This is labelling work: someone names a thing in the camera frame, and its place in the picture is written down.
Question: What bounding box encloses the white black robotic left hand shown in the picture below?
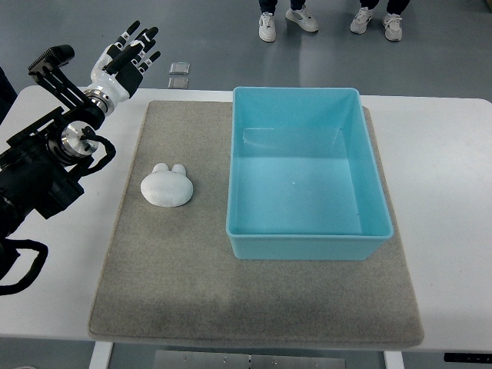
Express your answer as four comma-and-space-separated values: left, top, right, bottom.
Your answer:
84, 21, 161, 107

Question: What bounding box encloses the white bunny toy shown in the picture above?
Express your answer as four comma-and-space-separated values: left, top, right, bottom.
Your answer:
140, 163, 194, 208

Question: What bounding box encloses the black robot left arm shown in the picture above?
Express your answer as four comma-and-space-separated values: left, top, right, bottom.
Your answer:
1, 45, 116, 295

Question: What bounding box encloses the blue plastic box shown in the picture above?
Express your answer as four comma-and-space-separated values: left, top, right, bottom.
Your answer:
226, 87, 394, 261

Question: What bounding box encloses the upper floor socket cover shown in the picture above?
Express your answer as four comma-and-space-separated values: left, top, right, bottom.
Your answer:
169, 61, 190, 75

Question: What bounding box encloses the floor socket cover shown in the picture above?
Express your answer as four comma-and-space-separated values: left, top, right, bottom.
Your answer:
169, 61, 190, 75
168, 77, 189, 89

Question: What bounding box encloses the lower floor socket cover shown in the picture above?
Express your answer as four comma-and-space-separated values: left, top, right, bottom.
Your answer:
168, 77, 189, 89

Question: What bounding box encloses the white sneaker far left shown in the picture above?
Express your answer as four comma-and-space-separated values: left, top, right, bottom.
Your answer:
258, 12, 276, 43

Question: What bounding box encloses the white sneaker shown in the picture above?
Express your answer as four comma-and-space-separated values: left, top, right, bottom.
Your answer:
285, 5, 319, 33
258, 12, 276, 43
350, 7, 373, 35
382, 14, 403, 42

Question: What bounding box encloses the grey felt mat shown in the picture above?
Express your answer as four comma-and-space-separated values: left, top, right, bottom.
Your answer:
88, 101, 424, 350

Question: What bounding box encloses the white left table leg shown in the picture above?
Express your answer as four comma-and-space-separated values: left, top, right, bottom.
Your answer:
88, 341, 114, 369

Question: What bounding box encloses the white table leg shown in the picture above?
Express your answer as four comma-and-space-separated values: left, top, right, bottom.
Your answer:
88, 341, 114, 369
384, 351, 405, 369

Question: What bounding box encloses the white sneaker far right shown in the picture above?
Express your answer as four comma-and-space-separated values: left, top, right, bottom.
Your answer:
382, 14, 403, 42

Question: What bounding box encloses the white right table leg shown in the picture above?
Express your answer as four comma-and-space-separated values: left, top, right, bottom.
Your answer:
384, 351, 405, 369

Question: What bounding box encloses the black desk control panel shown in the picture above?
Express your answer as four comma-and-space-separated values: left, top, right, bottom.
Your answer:
444, 353, 492, 364

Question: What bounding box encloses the grey metal base plate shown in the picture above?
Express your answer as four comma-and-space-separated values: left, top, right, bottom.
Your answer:
153, 350, 347, 369

